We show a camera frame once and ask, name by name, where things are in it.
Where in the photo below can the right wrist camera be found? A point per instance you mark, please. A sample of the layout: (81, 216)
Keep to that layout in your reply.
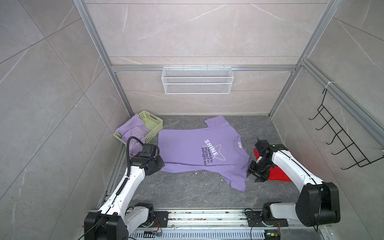
(262, 147)

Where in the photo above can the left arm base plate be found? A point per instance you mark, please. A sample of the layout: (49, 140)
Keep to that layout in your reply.
(160, 218)

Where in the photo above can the aluminium rail at front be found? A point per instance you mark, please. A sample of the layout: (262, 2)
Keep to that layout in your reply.
(208, 224)

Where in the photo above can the white wire mesh basket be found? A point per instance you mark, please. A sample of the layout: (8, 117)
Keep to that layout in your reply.
(197, 80)

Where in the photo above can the light green plastic basket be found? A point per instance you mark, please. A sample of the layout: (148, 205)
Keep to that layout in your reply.
(153, 123)

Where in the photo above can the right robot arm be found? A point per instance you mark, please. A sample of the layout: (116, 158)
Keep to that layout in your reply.
(318, 202)

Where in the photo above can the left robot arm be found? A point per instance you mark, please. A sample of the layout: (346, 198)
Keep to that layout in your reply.
(114, 220)

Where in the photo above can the purple t-shirt in basket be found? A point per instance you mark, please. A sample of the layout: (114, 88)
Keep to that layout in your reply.
(134, 127)

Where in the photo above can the aluminium frame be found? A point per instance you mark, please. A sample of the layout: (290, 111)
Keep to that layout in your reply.
(372, 126)

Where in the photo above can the red t-shirt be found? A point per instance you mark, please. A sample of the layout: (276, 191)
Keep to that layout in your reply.
(276, 173)

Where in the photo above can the black wire hook rack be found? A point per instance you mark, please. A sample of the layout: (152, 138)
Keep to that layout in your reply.
(339, 133)

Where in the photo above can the purple t-shirt with print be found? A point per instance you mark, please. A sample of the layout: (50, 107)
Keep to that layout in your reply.
(217, 148)

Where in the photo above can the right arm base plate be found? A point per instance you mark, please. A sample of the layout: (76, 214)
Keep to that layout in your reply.
(259, 219)

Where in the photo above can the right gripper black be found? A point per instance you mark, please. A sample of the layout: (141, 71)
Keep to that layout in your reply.
(261, 177)

